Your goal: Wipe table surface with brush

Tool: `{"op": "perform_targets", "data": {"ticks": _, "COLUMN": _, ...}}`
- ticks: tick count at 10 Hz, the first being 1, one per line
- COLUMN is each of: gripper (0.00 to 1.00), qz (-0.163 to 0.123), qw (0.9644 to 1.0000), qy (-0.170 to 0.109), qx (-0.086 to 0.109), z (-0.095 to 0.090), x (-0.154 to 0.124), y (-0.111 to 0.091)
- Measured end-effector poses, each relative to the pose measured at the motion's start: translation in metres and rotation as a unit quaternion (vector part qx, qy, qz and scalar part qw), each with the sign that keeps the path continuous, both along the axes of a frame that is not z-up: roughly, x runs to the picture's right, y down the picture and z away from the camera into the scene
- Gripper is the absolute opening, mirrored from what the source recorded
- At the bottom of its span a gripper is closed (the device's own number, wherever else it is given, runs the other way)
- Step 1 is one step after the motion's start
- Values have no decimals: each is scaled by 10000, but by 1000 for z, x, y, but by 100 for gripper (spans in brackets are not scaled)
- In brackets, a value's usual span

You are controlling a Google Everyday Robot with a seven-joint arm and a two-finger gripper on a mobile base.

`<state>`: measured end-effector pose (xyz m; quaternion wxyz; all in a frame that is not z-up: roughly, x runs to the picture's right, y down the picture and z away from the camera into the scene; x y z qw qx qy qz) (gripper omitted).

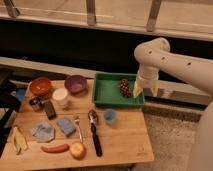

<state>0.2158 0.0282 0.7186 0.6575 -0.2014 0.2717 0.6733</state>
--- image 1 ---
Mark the light blue cloth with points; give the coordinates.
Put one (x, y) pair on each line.
(43, 132)

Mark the dark grape bunch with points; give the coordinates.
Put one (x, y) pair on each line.
(124, 88)

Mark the white cup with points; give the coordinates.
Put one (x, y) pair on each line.
(60, 95)

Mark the blue object behind table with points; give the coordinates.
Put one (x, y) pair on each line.
(20, 94)

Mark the blue sponge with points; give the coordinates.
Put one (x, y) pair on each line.
(66, 126)

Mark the metal spoon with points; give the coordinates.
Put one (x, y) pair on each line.
(77, 122)

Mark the red bowl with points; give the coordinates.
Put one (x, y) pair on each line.
(40, 86)

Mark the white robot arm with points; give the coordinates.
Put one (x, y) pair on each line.
(154, 56)

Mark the black rectangular device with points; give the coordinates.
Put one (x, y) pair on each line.
(49, 109)

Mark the purple bowl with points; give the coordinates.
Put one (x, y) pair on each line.
(76, 84)

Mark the small blue cup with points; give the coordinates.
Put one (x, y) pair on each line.
(109, 116)

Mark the green plastic tray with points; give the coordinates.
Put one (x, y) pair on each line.
(106, 91)

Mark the red sausage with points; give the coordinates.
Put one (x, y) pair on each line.
(55, 149)

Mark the black chair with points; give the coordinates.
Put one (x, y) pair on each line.
(7, 101)

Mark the peeled banana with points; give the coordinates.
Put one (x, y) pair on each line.
(19, 142)

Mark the small metal cup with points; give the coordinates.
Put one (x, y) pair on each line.
(36, 104)

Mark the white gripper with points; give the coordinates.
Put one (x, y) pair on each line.
(147, 77)

